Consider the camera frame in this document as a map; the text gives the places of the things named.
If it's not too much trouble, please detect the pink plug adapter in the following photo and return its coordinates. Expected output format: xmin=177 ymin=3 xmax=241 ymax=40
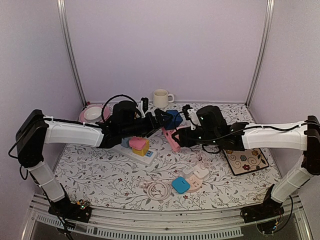
xmin=129 ymin=136 xmax=146 ymax=150

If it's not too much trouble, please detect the light blue plug adapter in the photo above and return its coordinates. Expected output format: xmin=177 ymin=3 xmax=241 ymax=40
xmin=120 ymin=137 xmax=131 ymax=148

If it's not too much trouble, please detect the white power strip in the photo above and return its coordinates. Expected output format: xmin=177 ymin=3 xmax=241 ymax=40
xmin=111 ymin=145 xmax=158 ymax=167

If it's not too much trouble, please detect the cyan square plug adapter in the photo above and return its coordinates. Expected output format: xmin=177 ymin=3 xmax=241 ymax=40
xmin=171 ymin=176 xmax=190 ymax=194

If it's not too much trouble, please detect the cream ceramic mug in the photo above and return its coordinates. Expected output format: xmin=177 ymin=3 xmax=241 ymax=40
xmin=153 ymin=89 xmax=175 ymax=108

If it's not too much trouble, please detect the pink plate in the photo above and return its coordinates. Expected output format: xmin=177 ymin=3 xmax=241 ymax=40
xmin=78 ymin=104 xmax=110 ymax=123

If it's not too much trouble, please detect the yellow cube socket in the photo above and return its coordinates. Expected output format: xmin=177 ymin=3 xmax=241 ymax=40
xmin=131 ymin=139 xmax=150 ymax=157

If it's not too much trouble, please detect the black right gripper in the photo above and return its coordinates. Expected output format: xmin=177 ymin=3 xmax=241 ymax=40
xmin=172 ymin=126 xmax=219 ymax=148

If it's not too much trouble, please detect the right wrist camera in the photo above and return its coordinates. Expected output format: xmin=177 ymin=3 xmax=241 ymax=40
xmin=182 ymin=104 xmax=199 ymax=126

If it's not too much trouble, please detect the white charger left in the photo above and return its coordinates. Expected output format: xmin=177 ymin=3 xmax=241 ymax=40
xmin=181 ymin=166 xmax=194 ymax=179

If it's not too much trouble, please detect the dark blue cube socket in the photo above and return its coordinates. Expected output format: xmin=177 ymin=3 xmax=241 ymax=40
xmin=164 ymin=109 xmax=183 ymax=130

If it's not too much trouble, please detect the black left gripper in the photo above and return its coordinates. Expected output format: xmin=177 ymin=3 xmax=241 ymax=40
xmin=120 ymin=108 xmax=173 ymax=139

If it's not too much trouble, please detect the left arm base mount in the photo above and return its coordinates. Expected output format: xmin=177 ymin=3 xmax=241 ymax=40
xmin=48 ymin=198 xmax=92 ymax=223

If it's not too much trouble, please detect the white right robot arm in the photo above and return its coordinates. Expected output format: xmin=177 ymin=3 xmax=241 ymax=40
xmin=172 ymin=105 xmax=320 ymax=218

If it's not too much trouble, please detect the round pink power socket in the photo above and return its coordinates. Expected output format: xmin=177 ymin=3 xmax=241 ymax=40
xmin=186 ymin=174 xmax=208 ymax=193

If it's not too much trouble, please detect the floral square plate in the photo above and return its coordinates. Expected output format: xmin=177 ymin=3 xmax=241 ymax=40
xmin=223 ymin=148 xmax=269 ymax=176

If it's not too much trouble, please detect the white bowl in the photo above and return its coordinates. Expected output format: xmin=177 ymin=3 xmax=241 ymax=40
xmin=83 ymin=106 xmax=102 ymax=122

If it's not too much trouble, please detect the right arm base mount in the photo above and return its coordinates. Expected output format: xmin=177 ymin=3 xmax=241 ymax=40
xmin=240 ymin=198 xmax=284 ymax=223

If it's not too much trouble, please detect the pink triangular power socket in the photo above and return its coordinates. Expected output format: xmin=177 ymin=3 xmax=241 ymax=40
xmin=161 ymin=127 xmax=181 ymax=152

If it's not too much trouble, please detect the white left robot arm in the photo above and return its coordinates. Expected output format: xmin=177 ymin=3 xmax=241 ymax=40
xmin=14 ymin=100 xmax=173 ymax=217

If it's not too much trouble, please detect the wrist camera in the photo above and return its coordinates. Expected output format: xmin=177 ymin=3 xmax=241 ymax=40
xmin=182 ymin=104 xmax=199 ymax=126
xmin=139 ymin=97 xmax=149 ymax=118

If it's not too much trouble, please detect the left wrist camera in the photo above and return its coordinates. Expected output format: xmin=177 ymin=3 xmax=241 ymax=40
xmin=139 ymin=97 xmax=149 ymax=118

